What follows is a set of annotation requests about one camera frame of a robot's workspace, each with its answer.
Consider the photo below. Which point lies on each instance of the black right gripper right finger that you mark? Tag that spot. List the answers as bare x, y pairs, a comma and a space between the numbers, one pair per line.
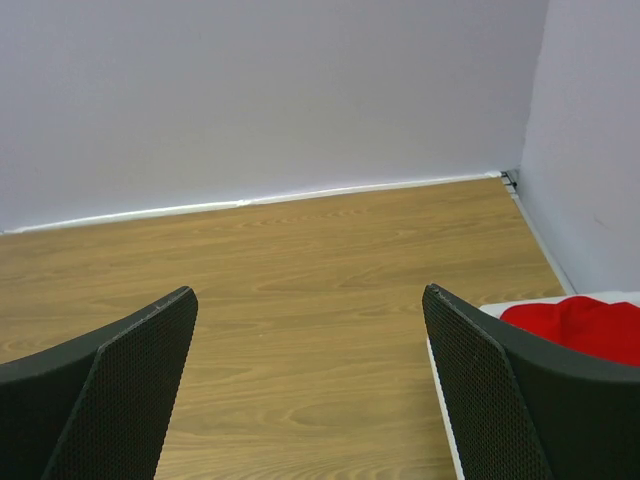
510, 400

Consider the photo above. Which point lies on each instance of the red t shirt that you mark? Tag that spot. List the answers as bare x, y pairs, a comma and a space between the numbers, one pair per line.
609, 331

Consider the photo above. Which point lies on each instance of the white plastic laundry basket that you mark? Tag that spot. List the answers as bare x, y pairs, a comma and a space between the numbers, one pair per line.
505, 310

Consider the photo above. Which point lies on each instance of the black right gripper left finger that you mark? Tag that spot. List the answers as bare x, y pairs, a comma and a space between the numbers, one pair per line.
98, 406

